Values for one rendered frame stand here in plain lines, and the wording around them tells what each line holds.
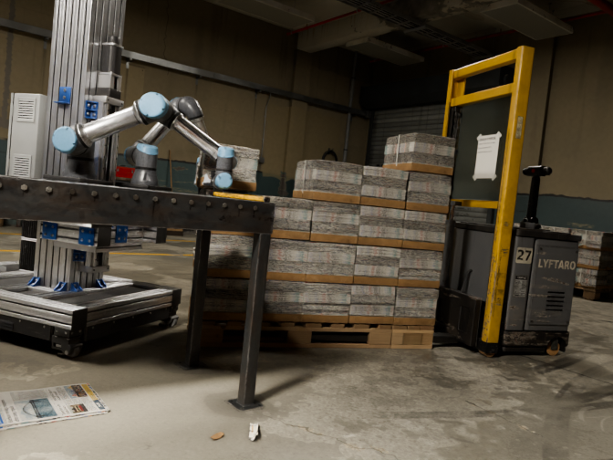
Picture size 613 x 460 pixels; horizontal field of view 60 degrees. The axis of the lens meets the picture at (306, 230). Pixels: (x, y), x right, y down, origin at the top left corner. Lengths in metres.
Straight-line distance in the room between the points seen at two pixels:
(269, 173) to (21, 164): 7.98
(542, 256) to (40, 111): 3.00
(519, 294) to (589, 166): 5.91
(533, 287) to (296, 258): 1.52
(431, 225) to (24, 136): 2.33
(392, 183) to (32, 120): 1.98
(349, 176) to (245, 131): 7.58
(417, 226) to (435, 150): 0.47
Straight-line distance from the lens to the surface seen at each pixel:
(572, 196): 9.34
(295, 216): 2.92
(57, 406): 2.16
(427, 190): 3.25
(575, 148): 9.44
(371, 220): 3.10
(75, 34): 3.14
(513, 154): 3.38
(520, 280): 3.52
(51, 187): 1.75
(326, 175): 2.98
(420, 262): 3.28
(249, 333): 2.11
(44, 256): 3.14
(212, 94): 10.25
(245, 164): 2.84
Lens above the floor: 0.82
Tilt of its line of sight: 3 degrees down
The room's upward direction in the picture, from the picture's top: 6 degrees clockwise
